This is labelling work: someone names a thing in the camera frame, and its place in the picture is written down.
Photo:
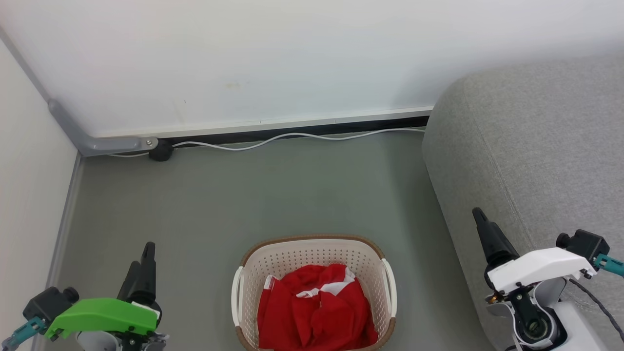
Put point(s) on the black wall plug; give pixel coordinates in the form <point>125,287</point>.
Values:
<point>161,151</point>

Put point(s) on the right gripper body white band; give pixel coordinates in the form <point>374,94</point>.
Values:
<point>541,267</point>

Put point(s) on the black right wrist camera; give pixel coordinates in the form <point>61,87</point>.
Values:
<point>587,243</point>

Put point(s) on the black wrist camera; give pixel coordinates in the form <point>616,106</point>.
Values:
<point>587,243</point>
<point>46,302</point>

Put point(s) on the grey wall conduit pipe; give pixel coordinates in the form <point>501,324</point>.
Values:
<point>97,145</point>

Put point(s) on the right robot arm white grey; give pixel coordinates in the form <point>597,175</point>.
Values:
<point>575,324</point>

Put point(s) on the red basketball jersey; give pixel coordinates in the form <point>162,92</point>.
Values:
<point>317,317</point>

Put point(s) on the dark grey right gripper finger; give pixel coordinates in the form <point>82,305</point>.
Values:
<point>495,241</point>

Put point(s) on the grey fabric sofa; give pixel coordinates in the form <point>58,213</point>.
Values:
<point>536,146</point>

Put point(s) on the silver black baseboard strip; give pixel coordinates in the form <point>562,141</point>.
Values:
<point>302,126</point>

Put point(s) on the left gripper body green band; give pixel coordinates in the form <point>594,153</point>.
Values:
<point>102,314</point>

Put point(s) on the beige perforated laundry basket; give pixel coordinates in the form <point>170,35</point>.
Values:
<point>317,251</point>

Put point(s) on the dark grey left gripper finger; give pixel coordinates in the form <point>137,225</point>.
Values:
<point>148,273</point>
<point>130,282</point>

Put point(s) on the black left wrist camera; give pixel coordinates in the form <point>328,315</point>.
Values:
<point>46,302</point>

